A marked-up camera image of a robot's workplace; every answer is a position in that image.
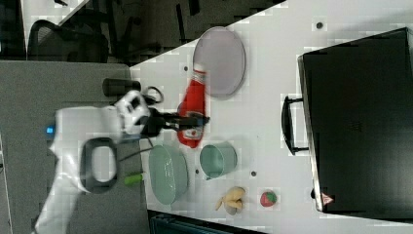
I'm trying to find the black toaster oven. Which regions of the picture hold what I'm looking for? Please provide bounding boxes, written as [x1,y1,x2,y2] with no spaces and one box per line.
[297,27,413,223]

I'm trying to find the green marker pen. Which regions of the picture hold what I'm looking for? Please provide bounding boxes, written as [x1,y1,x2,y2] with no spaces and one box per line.
[124,174,144,186]

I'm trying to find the blue cup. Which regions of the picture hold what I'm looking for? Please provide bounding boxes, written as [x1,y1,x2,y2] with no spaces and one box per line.
[200,141,238,180]

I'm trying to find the yellow toy banana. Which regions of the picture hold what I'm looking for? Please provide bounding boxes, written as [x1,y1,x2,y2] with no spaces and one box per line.
[215,186,245,211]

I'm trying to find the red toy strawberry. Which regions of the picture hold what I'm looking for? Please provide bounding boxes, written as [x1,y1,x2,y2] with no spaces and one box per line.
[260,191,278,208]

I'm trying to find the black office chair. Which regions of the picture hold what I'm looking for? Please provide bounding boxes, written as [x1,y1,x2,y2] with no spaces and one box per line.
[27,19,109,63]

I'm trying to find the black camera mount posts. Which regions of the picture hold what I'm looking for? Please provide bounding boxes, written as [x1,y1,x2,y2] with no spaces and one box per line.
[102,78,141,97]

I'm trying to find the grey round plate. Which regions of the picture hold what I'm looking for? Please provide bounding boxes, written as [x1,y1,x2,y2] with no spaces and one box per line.
[193,26,246,98]

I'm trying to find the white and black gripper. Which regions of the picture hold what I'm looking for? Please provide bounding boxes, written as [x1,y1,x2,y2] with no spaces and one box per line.
[115,90,209,137]

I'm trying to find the green perforated colander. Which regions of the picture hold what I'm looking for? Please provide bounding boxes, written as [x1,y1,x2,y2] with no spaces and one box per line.
[149,145,188,205]

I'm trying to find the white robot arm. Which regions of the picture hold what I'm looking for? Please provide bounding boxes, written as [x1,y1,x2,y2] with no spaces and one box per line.
[30,90,209,234]

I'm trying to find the red ketchup bottle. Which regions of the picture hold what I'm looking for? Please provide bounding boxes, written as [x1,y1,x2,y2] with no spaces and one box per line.
[177,68,207,148]

